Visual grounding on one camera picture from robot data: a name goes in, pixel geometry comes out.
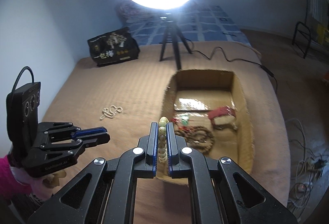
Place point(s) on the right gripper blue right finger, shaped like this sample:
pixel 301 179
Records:
pixel 173 151

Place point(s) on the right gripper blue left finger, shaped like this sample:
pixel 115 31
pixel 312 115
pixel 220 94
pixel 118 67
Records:
pixel 151 152

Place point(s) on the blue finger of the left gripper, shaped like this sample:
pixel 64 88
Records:
pixel 85 132
pixel 93 140

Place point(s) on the gloved left hand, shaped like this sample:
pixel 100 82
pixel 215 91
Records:
pixel 43 187

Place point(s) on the brown cardboard box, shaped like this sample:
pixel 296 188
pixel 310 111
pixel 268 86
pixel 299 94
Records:
pixel 191 95

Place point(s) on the black printed gift bag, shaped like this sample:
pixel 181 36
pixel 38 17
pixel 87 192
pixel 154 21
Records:
pixel 113 47

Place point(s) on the black tripod stand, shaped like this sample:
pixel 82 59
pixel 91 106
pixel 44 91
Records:
pixel 172 34

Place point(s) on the blue patterned bed sheet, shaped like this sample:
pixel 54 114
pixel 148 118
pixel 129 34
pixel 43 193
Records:
pixel 203 23

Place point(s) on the black metal shelf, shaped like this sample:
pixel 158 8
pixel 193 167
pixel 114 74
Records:
pixel 305 42

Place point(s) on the yellow box on shelf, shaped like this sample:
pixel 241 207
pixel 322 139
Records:
pixel 321 33

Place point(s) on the black clothes rack with clothes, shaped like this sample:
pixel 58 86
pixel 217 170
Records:
pixel 317 13

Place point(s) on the power strip with cables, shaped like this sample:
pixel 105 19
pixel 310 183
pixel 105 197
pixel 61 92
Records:
pixel 308 180

